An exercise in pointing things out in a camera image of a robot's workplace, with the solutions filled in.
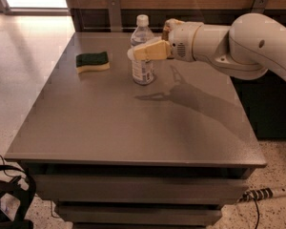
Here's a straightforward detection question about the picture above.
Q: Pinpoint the metal wall bracket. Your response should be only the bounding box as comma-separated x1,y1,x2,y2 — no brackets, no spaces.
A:
251,0,269,13
107,0,122,32

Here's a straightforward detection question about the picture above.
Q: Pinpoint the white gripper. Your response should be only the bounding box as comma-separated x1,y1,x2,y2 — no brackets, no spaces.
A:
127,18,202,62

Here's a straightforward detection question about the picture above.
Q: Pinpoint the white power strip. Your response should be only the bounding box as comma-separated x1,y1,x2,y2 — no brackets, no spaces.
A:
238,187,286,202

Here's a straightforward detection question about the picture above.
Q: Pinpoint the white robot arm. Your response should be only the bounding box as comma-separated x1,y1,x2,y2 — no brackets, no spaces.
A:
128,13,286,82

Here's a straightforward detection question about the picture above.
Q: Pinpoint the green and yellow sponge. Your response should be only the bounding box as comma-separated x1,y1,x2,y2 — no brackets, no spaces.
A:
75,52,110,73

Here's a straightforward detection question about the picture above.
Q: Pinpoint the left metal wall bracket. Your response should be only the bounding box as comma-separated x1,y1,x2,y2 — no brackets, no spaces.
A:
107,0,122,32

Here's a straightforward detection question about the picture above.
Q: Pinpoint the right metal wall bracket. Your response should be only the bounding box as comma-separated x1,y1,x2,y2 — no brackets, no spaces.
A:
251,0,269,13

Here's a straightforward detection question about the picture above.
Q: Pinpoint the grey drawer cabinet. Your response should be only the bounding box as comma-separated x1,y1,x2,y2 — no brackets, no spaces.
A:
7,33,266,229

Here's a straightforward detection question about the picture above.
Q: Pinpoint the clear plastic water bottle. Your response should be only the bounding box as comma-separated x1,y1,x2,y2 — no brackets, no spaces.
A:
131,14,153,85

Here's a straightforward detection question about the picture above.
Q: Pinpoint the orange soda can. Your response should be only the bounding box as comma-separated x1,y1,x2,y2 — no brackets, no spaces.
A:
162,31,170,41

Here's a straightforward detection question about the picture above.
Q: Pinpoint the black power cable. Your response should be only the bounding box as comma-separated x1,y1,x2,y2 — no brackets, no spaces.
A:
250,197,261,229

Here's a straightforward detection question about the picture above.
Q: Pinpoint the black bag with straps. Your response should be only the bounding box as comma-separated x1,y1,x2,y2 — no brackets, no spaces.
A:
0,155,36,229

